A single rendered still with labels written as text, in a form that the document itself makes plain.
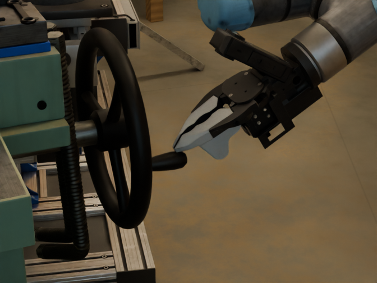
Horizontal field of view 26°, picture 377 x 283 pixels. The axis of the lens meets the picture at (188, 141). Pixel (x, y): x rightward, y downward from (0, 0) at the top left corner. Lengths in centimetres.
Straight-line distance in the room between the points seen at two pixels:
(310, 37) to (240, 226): 142
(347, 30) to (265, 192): 158
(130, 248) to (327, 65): 98
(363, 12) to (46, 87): 43
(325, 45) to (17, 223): 48
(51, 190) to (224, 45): 128
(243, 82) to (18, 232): 40
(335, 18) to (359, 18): 3
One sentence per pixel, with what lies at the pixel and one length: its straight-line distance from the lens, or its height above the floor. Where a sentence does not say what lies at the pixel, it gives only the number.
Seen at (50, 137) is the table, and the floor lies 86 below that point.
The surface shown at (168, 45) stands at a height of 14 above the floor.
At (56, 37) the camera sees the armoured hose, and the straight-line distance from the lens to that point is 106.
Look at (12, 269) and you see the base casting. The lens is 97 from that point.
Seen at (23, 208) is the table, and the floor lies 89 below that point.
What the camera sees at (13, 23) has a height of 100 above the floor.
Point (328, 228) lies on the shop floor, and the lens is 248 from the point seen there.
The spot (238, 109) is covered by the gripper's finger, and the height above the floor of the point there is 88.
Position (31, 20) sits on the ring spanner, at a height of 101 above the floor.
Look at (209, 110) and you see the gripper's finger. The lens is 109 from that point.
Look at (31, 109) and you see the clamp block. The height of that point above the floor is 89.
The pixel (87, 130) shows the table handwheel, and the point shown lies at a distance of 115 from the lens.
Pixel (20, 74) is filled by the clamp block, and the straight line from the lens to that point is 103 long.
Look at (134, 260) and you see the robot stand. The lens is 191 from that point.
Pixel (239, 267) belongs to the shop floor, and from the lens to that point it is 229.
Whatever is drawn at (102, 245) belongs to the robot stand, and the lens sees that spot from 201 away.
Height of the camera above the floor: 131
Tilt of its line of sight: 26 degrees down
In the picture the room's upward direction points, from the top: straight up
